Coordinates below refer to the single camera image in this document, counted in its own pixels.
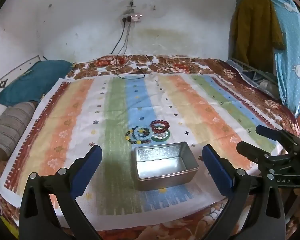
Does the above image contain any dark red bead bracelet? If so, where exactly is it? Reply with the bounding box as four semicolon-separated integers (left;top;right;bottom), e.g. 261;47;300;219
150;120;171;130

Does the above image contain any green jade bangle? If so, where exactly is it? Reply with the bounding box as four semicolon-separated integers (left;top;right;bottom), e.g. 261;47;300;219
151;130;170;142

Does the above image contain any teal multicolour bead bracelet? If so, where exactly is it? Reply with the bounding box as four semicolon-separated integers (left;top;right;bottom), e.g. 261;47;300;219
137;127;151;138

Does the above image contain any pale blue bead bracelet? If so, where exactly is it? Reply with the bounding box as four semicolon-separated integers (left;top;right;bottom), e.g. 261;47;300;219
131;126;151;140

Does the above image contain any yellow black bead bracelet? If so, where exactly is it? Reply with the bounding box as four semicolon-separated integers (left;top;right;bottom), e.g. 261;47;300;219
124;129;151;145

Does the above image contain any blue rabbit print cloth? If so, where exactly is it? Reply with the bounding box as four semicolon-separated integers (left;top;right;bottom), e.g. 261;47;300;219
271;0;300;116

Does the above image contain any grey striped folded blanket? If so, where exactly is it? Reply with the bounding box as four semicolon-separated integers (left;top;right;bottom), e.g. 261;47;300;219
0;101;38;161

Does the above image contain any mustard brown hanging garment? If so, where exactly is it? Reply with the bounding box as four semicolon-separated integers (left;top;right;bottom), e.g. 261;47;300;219
231;0;285;72

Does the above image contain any silver metal tin box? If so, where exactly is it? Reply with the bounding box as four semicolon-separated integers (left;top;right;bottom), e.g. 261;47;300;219
132;142;199;191

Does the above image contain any striped colourful cloth mat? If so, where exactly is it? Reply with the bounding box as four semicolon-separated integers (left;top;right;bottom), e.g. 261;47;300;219
0;73;288;231

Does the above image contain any teal pillow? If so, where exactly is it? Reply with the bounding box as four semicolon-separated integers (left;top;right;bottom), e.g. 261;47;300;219
0;60;72;106

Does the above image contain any wall power strip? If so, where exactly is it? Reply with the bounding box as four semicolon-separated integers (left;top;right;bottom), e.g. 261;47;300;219
121;13;143;24

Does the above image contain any black charging cable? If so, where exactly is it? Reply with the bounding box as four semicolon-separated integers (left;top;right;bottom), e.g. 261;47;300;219
110;17;146;80

